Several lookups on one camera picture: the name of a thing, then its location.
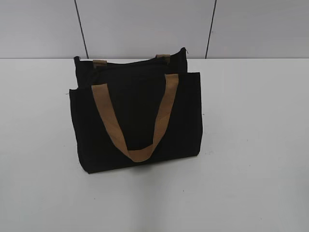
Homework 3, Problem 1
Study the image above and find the black canvas tote bag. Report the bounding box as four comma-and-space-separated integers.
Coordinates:
69, 48, 203, 174

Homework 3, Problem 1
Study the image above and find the tan bag handle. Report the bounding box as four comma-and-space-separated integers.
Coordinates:
92, 54, 171, 68
91, 74, 179, 162

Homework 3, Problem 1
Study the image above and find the tan rear bag handle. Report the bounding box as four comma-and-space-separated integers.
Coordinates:
92, 54, 171, 68

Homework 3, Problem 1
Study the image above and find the tan front bag handle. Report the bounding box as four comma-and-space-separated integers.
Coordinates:
91, 74, 179, 162

